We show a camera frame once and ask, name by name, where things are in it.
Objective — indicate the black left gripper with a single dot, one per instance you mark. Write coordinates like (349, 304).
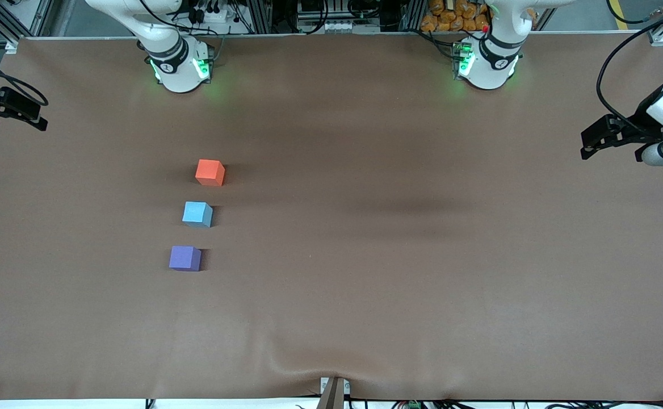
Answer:
(637, 124)

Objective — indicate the light blue foam block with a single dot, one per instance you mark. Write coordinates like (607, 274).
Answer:
(197, 214)

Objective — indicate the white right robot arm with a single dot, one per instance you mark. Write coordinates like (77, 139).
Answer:
(178, 74)

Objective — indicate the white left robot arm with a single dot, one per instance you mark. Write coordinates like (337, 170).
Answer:
(487, 68)

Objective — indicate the orange foam block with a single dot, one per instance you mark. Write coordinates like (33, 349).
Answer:
(209, 172)

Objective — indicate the purple foam block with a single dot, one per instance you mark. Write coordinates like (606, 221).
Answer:
(184, 258)

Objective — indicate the orange net bag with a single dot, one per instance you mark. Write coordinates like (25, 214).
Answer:
(445, 17)

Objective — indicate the white power strip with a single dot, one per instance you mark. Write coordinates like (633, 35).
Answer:
(218, 16)

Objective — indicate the aluminium rack with electronics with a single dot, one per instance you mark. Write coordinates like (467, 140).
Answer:
(337, 17)

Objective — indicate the brown table mat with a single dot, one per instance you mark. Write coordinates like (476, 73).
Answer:
(337, 284)

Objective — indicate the green terminal connector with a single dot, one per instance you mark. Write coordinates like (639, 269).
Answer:
(414, 405)

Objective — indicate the aluminium camera mount post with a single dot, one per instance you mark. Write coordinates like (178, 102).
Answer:
(334, 397)

